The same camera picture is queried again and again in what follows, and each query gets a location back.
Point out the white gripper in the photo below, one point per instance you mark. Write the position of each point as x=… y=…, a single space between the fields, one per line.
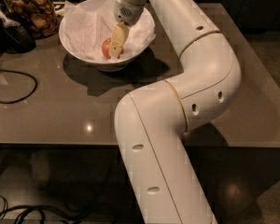
x=128 y=12

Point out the red apple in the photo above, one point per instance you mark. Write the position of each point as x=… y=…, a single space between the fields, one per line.
x=105 y=48

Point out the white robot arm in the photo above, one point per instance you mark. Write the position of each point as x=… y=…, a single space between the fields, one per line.
x=151 y=121

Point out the white ceramic bowl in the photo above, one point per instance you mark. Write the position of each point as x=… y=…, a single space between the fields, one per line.
x=77 y=50

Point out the white paper napkin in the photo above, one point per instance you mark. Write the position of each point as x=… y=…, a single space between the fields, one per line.
x=87 y=28

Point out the glass jar of dried chips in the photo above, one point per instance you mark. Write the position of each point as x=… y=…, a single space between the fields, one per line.
x=38 y=15

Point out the black round device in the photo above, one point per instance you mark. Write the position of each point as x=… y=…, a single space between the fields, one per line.
x=19 y=40

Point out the white spoon handle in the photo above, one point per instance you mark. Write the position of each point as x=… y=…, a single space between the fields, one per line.
x=8 y=23

